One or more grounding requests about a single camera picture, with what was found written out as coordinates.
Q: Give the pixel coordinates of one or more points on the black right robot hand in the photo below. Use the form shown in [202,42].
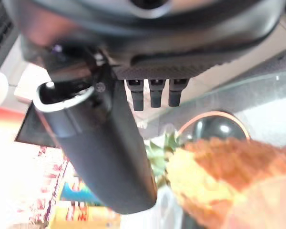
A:
[105,148]

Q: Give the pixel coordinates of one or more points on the dark round plate copper rim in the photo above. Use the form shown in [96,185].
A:
[217,127]

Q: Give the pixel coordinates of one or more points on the pale orange round fruit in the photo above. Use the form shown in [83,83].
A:
[267,205]

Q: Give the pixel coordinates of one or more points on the colourful printed snack box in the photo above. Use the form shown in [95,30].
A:
[81,205]

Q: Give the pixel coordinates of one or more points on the red white patterned cloth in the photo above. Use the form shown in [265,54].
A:
[47,181]

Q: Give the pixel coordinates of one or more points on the black flat panel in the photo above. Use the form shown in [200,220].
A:
[35,128]

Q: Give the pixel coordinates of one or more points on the yellow orange pineapple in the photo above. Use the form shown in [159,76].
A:
[219,176]

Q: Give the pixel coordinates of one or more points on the glass table top edge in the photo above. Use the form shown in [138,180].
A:
[240,86]

